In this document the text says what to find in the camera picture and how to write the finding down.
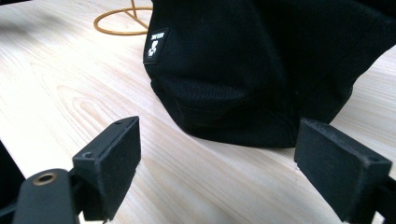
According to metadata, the gold wire stand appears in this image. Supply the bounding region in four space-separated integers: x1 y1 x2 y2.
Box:
93 0 154 36

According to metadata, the black cloth garment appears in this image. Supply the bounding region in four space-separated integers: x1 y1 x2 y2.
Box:
143 0 396 148

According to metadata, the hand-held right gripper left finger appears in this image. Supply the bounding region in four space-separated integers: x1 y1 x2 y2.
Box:
72 116 142 222

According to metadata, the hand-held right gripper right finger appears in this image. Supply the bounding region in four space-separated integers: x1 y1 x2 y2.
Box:
293 118 393 224

